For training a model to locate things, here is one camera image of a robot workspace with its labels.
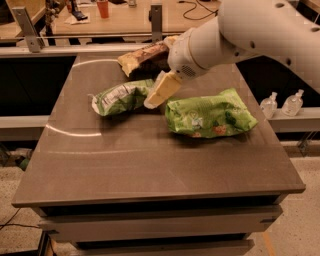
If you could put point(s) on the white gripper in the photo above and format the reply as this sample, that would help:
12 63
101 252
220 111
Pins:
182 57

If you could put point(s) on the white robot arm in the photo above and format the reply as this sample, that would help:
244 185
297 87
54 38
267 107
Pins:
241 30

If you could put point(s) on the brown chip bag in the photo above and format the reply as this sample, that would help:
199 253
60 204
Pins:
132 60

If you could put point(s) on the green jalapeno chip bag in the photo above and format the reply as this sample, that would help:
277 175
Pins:
124 97

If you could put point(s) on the green chip bag right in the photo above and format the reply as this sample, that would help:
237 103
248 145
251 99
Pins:
224 114

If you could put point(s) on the wooden background desk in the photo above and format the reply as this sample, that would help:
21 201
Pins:
177 17

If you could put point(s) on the orange cup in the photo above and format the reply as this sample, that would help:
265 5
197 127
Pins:
103 8

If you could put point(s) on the clear sanitizer bottle left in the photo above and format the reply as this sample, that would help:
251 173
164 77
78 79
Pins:
269 105

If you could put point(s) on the clear sanitizer bottle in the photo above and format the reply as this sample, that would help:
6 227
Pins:
293 104
269 105

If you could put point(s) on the clear sanitizer bottle right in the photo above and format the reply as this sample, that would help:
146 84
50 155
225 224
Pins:
293 104

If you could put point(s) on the table drawer base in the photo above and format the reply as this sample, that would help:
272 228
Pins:
184 228

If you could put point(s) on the metal guard rail frame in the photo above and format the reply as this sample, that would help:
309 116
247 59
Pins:
38 9

